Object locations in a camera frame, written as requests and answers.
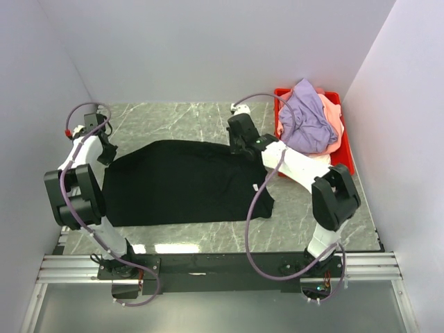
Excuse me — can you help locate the white t shirt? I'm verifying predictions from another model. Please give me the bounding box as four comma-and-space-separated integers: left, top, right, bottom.
309, 154, 331, 165

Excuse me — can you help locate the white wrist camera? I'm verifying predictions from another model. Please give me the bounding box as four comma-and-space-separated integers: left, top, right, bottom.
65, 125, 85, 141
230, 103, 250, 116

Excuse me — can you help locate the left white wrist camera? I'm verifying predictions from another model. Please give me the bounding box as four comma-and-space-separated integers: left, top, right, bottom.
65, 125, 85, 141

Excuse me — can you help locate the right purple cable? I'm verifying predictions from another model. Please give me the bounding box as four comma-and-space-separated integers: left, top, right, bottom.
232, 92, 347, 303

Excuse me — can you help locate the purple cable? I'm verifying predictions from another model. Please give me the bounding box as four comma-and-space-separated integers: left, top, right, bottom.
232, 92, 347, 303
59, 101, 161, 308

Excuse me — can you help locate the black base beam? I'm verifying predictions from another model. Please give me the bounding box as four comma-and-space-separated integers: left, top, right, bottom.
96, 252, 346, 296

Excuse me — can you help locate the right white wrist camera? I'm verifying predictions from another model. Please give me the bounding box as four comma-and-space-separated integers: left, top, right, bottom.
230, 103, 250, 116

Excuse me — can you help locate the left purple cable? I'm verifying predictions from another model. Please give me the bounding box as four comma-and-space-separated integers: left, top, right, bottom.
59, 101, 161, 308

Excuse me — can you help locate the black t shirt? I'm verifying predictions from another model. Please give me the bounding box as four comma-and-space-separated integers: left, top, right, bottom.
102, 140, 267, 227

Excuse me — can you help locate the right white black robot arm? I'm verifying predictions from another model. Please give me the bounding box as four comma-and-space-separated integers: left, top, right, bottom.
228, 112, 361, 277

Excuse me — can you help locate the pink t shirt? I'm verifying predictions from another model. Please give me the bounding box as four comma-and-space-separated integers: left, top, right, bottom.
317, 89, 345, 155

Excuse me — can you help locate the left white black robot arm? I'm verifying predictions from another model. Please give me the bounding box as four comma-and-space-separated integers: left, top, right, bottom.
44, 112, 139, 279

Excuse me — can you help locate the red plastic bin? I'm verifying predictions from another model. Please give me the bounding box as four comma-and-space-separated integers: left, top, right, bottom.
273, 91, 355, 175

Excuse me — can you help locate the purple t shirt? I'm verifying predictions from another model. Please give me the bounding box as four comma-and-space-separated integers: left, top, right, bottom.
277, 78, 337, 155

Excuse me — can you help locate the aluminium frame rail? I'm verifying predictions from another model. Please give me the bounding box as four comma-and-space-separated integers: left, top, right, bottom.
36, 253, 402, 284

